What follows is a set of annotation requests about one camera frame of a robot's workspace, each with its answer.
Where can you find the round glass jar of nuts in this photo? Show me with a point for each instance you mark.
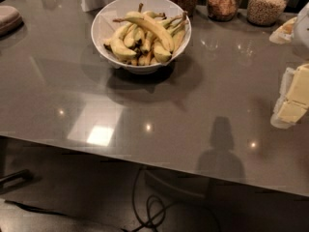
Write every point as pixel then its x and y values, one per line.
pixel 222 10

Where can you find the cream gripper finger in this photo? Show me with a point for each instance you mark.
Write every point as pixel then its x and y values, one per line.
pixel 287 114

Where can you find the glass jar of chickpeas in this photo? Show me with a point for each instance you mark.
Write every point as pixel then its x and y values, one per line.
pixel 265 12

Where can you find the yellow banana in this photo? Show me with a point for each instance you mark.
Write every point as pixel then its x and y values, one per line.
pixel 150 24
pixel 160 53
pixel 121 51

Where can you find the beige cushion pad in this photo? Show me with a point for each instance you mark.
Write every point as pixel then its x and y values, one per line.
pixel 10 19

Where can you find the banana bunch in bowl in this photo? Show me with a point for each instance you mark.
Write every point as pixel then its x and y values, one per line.
pixel 141 40

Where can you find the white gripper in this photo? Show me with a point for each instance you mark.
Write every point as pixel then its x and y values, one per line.
pixel 302 33

